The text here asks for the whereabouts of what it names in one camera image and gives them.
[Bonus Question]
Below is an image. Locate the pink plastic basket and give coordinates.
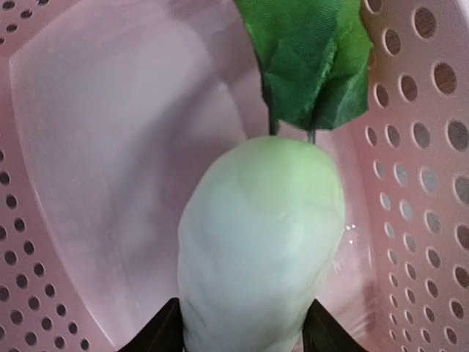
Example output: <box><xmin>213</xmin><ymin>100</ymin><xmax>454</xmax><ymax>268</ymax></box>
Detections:
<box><xmin>1</xmin><ymin>1</ymin><xmax>468</xmax><ymax>351</ymax></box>

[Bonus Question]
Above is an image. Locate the white toy vegetable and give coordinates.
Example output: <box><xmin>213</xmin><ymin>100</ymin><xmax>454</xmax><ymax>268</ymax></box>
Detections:
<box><xmin>177</xmin><ymin>1</ymin><xmax>372</xmax><ymax>351</ymax></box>

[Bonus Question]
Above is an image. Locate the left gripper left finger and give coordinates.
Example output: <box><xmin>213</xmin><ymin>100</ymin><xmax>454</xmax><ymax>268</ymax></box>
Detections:
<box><xmin>122</xmin><ymin>298</ymin><xmax>183</xmax><ymax>352</ymax></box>

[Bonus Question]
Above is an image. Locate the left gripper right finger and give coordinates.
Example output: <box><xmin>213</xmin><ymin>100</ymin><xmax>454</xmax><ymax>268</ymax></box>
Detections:
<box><xmin>302</xmin><ymin>299</ymin><xmax>363</xmax><ymax>352</ymax></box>

